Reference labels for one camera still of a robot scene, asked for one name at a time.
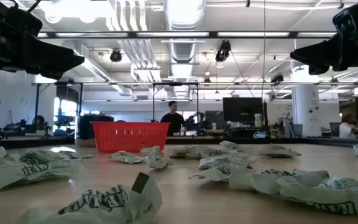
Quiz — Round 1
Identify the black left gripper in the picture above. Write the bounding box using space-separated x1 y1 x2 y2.
0 0 85 80

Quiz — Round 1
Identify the grey waste bin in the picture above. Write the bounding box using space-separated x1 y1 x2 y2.
291 123 304 138

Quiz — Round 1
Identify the white round column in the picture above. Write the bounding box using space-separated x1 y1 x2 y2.
291 84 322 138

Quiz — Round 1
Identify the person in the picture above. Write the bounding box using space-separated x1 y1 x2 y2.
339 112 358 139
160 100 186 137

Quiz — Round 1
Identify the black rig crossbar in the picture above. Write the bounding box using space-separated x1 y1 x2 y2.
37 30 338 39

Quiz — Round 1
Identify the red plastic basket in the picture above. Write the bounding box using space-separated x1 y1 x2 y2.
91 121 170 154

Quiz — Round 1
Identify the black background rig frame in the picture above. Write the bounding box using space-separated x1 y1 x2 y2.
33 81 84 138

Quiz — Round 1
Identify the black hanging camera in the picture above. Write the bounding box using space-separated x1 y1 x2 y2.
109 49 123 63
214 39 232 63
270 73 285 84

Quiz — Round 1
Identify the thin hanging cable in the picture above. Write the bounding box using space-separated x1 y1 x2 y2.
261 0 267 100

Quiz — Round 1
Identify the black aluminium table frame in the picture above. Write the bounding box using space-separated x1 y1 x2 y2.
0 136 358 152

